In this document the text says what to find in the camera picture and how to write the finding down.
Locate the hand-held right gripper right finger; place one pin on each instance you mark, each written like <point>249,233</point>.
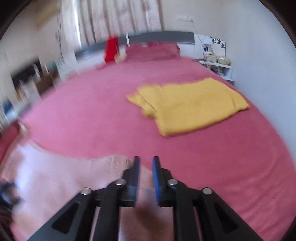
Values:
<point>155,180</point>

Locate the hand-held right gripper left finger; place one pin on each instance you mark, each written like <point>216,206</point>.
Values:
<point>136,178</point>

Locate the pink knit sweater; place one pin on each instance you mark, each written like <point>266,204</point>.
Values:
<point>57,176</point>

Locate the dark red cloth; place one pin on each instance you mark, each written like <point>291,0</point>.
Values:
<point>9,141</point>

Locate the pink bed blanket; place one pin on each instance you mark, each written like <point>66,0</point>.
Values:
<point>92,115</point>

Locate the yellow garment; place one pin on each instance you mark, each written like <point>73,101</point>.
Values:
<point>189,109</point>

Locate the beige plush toy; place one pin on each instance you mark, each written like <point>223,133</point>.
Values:
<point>120,57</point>

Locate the black monitor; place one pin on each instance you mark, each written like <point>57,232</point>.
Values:
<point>23,70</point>

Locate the pink pillow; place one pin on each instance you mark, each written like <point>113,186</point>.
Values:
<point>152,53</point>

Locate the white flower-print bedside panel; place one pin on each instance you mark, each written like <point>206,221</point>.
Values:
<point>67,69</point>

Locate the red garment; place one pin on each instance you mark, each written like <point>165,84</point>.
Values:
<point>111,49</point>

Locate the white bedside shelf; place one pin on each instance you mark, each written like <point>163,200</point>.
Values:
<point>215,60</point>

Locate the grey bed headboard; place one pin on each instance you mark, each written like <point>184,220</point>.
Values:
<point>161,37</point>

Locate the patterned window curtain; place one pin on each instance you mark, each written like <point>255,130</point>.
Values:
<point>115,18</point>

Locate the white wall switch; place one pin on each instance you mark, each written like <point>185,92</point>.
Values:
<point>185,18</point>

